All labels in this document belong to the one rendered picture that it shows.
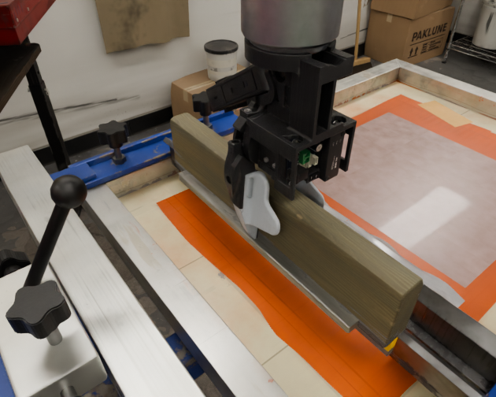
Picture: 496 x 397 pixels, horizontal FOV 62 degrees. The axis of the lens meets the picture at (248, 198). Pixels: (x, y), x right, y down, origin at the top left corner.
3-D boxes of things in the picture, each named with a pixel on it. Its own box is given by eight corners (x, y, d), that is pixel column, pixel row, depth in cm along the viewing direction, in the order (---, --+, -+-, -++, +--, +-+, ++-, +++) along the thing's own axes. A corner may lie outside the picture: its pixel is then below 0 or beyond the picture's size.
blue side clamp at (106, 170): (231, 139, 80) (231, 106, 76) (247, 150, 77) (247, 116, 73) (79, 201, 66) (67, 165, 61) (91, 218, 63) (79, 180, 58)
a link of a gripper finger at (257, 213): (260, 272, 41) (277, 194, 36) (226, 239, 45) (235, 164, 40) (283, 261, 43) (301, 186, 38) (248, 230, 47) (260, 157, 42)
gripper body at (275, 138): (288, 209, 35) (299, 71, 28) (227, 163, 40) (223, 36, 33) (349, 176, 39) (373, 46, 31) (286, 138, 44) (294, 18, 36)
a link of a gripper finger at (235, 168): (228, 213, 40) (239, 130, 36) (220, 205, 41) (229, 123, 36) (265, 201, 43) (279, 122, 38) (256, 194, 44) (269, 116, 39)
